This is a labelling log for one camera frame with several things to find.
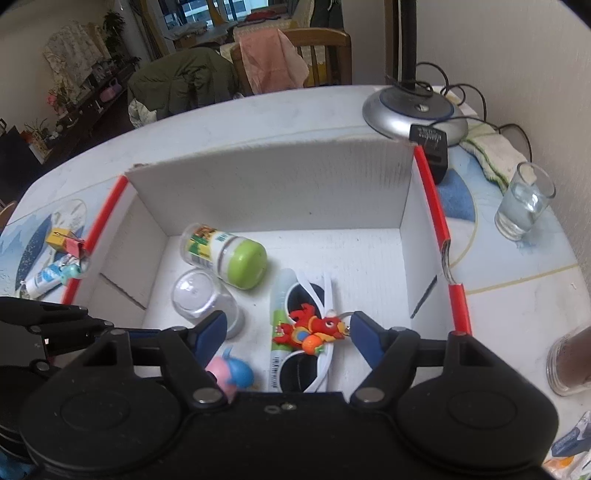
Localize floral cloth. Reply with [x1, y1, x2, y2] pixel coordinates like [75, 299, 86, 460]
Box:
[43, 20, 105, 89]

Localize white blue toothpaste tube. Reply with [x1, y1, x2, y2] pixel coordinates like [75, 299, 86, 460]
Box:
[20, 258, 70, 299]

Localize olive green jacket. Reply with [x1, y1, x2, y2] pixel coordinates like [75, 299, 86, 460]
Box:
[128, 45, 239, 128]

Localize glass bottle with brown liquid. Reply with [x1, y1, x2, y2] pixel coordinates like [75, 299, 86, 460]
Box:
[546, 324, 591, 397]

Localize red dragon keychain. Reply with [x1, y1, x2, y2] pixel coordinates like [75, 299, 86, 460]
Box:
[272, 303, 352, 356]

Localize white green towel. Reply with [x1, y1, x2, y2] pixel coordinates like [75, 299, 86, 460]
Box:
[459, 120, 539, 195]

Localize white bottle with green lid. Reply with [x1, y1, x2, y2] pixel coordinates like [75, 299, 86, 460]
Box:
[180, 222, 269, 291]

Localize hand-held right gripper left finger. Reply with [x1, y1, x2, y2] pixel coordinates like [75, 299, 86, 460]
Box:
[93, 309, 232, 409]

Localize white sunglasses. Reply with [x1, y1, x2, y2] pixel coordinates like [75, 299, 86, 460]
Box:
[270, 270, 336, 393]

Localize green house plant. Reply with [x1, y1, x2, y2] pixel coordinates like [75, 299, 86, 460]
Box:
[101, 10, 140, 66]

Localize pink cloth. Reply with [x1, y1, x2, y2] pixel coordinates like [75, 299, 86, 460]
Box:
[239, 30, 310, 93]

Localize white green glue pen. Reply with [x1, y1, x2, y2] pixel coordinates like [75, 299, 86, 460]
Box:
[269, 270, 297, 393]

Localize silver desk lamp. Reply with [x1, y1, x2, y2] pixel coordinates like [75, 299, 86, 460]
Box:
[361, 0, 470, 142]

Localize cluttered low table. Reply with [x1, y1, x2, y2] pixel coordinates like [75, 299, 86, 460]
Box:
[163, 20, 232, 49]

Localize dark wooden cabinet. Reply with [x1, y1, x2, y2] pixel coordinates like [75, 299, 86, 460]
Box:
[0, 59, 140, 163]

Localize large window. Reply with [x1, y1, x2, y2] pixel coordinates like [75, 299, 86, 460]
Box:
[156, 0, 273, 29]

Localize pink blue toy figure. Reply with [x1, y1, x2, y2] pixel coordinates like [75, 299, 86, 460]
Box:
[205, 346, 255, 400]

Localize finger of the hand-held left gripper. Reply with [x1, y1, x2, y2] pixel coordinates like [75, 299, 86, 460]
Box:
[0, 297, 91, 326]
[27, 318, 114, 359]

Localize clear plastic jar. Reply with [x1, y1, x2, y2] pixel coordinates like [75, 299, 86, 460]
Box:
[171, 268, 245, 340]

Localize red cardboard shoebox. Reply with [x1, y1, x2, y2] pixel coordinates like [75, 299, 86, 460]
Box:
[60, 136, 474, 398]

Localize small yellow box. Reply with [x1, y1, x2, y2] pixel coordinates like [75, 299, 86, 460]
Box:
[45, 227, 86, 253]

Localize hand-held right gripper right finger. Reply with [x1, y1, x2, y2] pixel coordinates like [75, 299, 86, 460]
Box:
[348, 311, 486, 408]

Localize black lamp cable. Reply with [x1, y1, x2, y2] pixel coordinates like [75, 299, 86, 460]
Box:
[414, 62, 537, 163]

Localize crumpled white blue packet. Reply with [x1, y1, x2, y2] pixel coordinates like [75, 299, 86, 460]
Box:
[540, 410, 591, 480]

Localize black power adapter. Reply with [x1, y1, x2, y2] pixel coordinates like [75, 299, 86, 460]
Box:
[408, 123, 450, 186]

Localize person's left hand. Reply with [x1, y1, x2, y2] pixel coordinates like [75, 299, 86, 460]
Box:
[0, 454, 36, 480]

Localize small drinking glass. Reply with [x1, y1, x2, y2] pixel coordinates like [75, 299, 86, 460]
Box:
[494, 161, 557, 242]

